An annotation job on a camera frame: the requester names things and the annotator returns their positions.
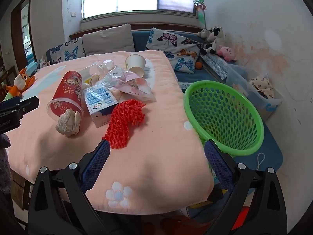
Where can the red printed cup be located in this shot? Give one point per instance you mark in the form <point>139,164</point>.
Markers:
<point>69,88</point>

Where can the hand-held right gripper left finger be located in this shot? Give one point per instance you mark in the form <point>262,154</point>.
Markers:
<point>97,159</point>

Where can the blue white patterned cushion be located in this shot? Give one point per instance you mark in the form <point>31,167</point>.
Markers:
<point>216,66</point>

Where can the clear plastic box with packet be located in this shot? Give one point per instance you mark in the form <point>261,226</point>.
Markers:
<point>90,81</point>

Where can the orange fox plush toy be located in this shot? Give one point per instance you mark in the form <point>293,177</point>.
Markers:
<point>20,82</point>

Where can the cream printed cloth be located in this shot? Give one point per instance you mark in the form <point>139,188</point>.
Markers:
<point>261,85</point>

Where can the cow plush toy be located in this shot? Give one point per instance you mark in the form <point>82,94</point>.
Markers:
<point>216,39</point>

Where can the clear plastic wrapper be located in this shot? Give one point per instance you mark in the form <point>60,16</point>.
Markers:
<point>113,77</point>

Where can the crumpled white tissue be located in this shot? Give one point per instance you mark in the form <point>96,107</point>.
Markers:
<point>68,123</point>

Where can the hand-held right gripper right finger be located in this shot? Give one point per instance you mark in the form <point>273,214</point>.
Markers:
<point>216,159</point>

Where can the small butterfly pillow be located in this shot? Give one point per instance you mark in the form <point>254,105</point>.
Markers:
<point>69,52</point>

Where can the grey plush toy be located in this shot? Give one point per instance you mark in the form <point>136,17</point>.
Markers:
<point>204,34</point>

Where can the small orange ball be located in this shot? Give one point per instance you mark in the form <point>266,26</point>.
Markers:
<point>199,65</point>

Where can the clear storage bin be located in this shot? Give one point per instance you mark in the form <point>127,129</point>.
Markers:
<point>266,107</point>

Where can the large butterfly pillow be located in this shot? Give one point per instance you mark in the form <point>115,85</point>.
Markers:
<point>176,49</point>

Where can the wooden door frame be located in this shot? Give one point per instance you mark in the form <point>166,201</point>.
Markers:
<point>14,29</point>

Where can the white paper cup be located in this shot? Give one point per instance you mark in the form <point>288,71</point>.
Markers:
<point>135,62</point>

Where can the white blue milk carton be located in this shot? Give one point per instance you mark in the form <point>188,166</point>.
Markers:
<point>97,102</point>

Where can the colourful pinwheel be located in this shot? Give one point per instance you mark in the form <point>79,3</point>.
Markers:
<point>199,2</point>

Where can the pink plastic wrapper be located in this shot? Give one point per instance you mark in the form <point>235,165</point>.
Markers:
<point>137,85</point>

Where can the small white printed toy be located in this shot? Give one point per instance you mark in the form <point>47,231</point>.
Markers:
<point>44,62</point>

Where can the green plastic basket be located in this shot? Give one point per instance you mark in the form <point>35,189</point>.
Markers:
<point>220,112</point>

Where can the light blue tissue box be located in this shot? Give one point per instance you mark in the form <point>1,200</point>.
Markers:
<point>31,68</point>

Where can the clear dome cup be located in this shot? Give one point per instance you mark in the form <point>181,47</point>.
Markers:
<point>94,69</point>

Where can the red foam net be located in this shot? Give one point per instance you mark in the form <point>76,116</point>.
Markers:
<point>124,120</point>

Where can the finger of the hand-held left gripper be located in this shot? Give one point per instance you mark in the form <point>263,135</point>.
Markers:
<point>27,104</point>

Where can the grey patterned cloth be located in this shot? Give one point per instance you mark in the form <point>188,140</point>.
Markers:
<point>185,85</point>

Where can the pink plush toy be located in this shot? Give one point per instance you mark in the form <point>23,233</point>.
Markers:
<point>226,52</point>

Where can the beige pillow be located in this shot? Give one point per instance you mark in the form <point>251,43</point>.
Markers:
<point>107,40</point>

